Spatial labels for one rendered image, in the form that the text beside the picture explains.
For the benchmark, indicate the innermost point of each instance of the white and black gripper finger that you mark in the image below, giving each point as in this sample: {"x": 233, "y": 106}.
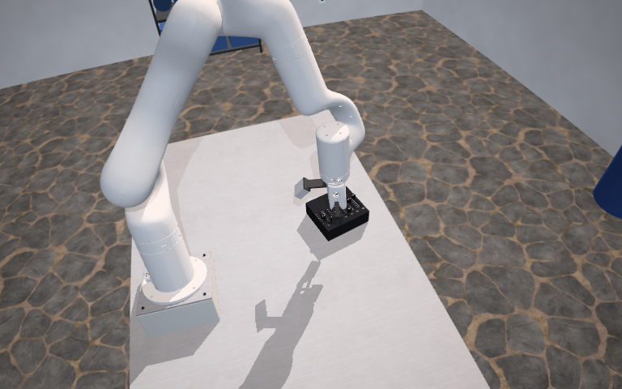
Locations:
{"x": 337, "y": 215}

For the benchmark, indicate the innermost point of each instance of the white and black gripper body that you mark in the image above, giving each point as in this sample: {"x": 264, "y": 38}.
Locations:
{"x": 337, "y": 193}

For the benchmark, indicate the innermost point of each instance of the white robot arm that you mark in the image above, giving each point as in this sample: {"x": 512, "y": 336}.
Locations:
{"x": 135, "y": 172}

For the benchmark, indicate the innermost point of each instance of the black lighting desk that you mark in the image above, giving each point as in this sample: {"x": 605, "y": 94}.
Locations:
{"x": 320, "y": 213}

